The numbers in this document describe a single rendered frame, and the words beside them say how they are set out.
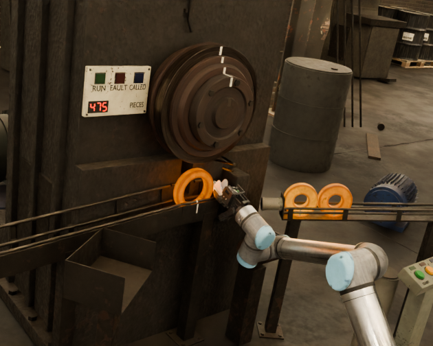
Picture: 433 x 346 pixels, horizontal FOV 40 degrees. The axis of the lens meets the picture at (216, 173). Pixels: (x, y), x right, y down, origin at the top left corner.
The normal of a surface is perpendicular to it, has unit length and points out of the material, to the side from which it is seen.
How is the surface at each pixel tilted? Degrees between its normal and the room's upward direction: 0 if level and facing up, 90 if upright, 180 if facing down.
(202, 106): 90
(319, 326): 0
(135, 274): 5
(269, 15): 90
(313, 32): 90
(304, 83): 90
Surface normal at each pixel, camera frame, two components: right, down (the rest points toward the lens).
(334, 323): 0.15, -0.92
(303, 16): -0.77, 0.11
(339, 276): -0.88, -0.03
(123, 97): 0.63, 0.37
